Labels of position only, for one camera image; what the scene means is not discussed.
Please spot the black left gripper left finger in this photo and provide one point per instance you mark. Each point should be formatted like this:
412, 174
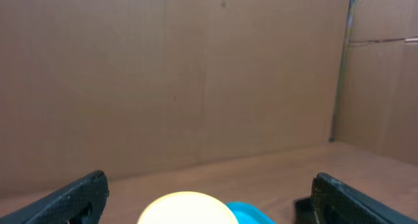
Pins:
81, 201

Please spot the blue plastic tray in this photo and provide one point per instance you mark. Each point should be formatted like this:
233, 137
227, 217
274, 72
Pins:
248, 214

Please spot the light green plate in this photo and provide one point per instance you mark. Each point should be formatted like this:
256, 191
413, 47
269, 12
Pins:
187, 207

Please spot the black water tray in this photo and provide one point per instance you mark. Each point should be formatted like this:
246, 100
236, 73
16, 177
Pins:
304, 211

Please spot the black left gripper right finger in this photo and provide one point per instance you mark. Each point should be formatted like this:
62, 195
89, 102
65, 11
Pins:
336, 202

